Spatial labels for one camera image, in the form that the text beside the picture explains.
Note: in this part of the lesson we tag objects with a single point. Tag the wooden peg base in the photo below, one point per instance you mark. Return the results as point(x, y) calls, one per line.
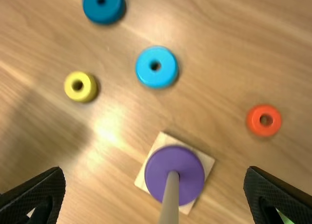
point(165, 141)

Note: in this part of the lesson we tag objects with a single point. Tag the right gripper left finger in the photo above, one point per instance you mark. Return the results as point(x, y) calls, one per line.
point(46, 185)

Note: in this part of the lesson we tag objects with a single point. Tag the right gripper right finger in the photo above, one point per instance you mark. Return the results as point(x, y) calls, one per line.
point(258, 185)

